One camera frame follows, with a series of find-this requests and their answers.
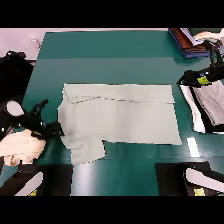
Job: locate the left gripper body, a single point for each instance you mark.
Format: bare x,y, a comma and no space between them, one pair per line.
52,129

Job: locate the pale grey-green T-shirt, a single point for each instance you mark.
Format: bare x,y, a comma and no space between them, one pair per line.
126,116

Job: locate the grey garment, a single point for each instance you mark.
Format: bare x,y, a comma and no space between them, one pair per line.
213,103

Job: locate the brown garment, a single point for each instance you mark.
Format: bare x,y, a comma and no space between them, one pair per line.
186,40

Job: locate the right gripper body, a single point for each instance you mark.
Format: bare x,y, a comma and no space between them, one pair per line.
197,77

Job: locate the white garment with black edge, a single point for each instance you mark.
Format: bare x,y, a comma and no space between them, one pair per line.
195,113

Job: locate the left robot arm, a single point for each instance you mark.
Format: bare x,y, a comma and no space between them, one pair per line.
16,120

